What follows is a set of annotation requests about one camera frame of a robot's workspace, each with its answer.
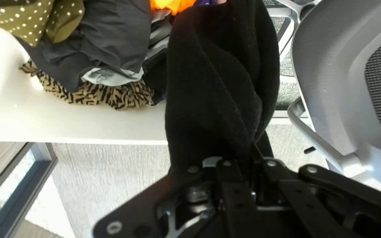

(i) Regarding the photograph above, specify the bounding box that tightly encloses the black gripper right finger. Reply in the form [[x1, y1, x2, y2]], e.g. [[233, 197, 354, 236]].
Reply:
[[251, 157, 381, 238]]

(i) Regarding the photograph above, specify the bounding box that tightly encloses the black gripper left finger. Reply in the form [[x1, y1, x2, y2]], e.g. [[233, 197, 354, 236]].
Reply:
[[93, 156, 245, 238]]

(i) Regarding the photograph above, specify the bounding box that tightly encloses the black head sock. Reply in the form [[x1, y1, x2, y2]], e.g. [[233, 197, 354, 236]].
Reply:
[[163, 0, 283, 178]]

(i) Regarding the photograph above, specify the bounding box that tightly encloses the grey mesh office chair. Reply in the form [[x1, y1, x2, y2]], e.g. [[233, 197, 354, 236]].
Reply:
[[261, 0, 381, 201]]

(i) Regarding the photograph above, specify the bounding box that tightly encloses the white plastic container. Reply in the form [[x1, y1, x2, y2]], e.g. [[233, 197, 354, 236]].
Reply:
[[0, 17, 171, 146]]

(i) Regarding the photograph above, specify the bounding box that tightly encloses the orange item in container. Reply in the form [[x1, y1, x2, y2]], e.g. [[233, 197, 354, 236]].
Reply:
[[148, 0, 198, 17]]

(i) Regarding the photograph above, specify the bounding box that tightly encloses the leopard print cloth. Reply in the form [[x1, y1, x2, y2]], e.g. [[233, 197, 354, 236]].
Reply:
[[20, 58, 160, 111]]

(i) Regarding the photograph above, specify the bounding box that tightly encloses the dark grey cloth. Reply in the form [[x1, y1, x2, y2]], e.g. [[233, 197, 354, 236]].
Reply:
[[14, 0, 175, 95]]

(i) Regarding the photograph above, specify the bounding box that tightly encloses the green polka dot cloth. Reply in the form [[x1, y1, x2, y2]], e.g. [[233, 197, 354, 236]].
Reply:
[[0, 0, 87, 47]]

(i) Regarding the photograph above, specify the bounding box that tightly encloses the dark door frame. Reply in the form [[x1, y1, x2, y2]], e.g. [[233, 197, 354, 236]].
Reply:
[[0, 141, 59, 238]]

